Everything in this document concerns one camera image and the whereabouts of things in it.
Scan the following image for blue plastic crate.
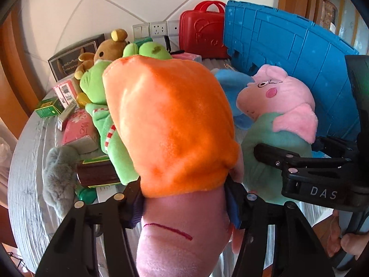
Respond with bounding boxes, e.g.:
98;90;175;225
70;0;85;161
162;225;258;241
223;1;360;141

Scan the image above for brown syrup bottle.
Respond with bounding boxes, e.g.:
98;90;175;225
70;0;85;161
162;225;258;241
76;155;120;188

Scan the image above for dark framed picture box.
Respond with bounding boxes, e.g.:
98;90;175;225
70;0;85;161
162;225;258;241
48;34;105;82

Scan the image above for pink white barcode box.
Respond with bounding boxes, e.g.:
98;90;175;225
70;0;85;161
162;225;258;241
53;79;77;108

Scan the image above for pig plush orange dress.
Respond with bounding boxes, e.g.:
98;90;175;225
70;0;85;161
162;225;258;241
118;55;243;276

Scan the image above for wall power sockets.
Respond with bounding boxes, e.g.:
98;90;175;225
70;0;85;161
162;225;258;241
132;20;179;39

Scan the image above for green capped jar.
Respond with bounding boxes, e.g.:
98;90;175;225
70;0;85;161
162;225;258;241
75;184;98;205

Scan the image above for red toy suitcase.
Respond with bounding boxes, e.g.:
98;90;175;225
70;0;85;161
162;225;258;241
179;1;229;59

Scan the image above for person right hand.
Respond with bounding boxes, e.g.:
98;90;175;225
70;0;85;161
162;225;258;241
327;210;368;260

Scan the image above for small green box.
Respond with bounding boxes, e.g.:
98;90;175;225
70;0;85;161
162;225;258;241
34;96;64;118

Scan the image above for green frog plush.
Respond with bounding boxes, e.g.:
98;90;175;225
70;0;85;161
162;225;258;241
80;41;172;185

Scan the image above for pink grey tissue pack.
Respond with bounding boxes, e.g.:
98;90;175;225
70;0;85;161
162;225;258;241
61;109;100;154

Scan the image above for pig plush blue shirt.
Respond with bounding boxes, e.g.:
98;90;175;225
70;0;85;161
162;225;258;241
213;69;253;130

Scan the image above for slim white grey box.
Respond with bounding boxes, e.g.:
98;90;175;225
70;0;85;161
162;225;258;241
56;101;77;131

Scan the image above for brown bear plush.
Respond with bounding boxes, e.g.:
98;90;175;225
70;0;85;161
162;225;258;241
74;29;128;80

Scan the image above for grey furry plush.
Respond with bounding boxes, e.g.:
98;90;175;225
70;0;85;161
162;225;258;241
42;146;80;220

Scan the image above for pig plush teal shirt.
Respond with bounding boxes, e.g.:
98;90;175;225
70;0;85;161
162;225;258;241
236;64;318;205

